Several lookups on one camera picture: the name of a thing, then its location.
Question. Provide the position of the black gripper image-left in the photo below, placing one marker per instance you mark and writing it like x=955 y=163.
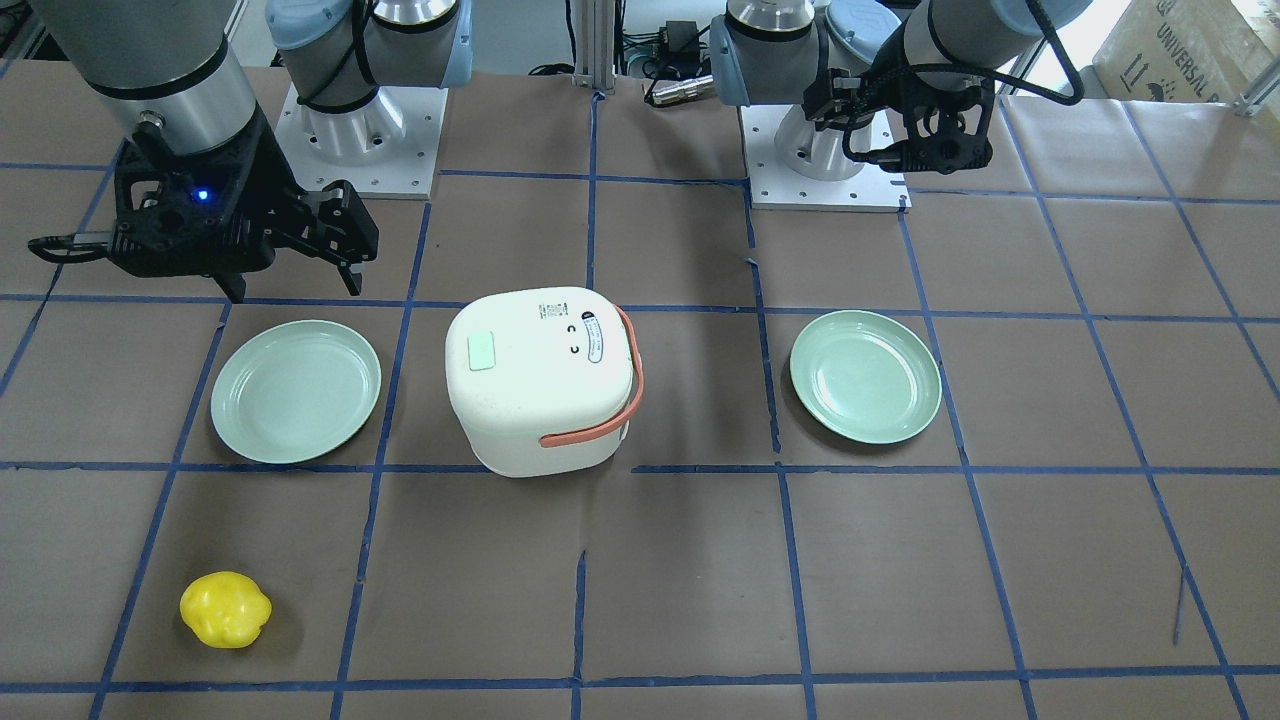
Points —
x=262 y=172

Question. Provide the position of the green plate image-right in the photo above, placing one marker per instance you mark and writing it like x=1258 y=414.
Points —
x=866 y=377

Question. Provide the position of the cardboard box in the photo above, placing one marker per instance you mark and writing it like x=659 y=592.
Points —
x=1187 y=51

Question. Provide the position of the black power adapter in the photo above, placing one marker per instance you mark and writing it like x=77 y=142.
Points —
x=679 y=39

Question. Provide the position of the green plate image-left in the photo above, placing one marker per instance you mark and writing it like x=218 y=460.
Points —
x=295 y=392

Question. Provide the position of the yellow bell pepper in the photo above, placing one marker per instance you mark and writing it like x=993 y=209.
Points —
x=225 y=610

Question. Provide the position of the silver robot arm image-right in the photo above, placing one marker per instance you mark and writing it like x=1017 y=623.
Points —
x=768 y=52

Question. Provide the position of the white base plate image-left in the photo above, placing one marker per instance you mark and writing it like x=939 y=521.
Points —
x=387 y=149

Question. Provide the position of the silver cable connector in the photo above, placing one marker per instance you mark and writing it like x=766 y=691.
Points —
x=680 y=92

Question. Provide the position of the aluminium frame post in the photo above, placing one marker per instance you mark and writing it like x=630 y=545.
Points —
x=595 y=27

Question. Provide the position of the white rice cooker orange handle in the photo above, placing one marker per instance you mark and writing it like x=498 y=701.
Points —
x=543 y=381

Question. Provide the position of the white base plate image-right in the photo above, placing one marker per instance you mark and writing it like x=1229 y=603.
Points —
x=800 y=180

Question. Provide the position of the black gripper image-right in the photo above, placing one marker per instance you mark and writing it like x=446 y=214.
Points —
x=882 y=88

